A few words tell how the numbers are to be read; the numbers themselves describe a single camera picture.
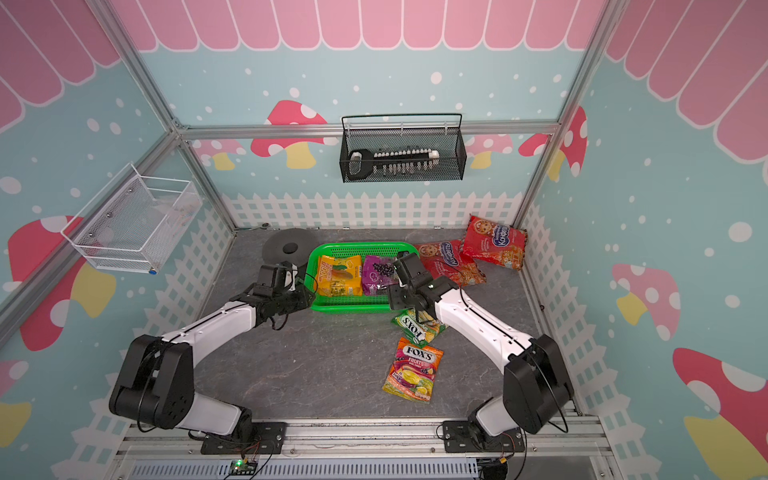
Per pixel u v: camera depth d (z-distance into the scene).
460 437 0.74
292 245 1.07
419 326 0.92
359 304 0.89
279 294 0.77
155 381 0.44
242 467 0.73
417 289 0.62
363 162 0.90
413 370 0.83
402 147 0.93
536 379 0.42
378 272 1.00
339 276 1.00
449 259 1.06
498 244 1.10
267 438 0.74
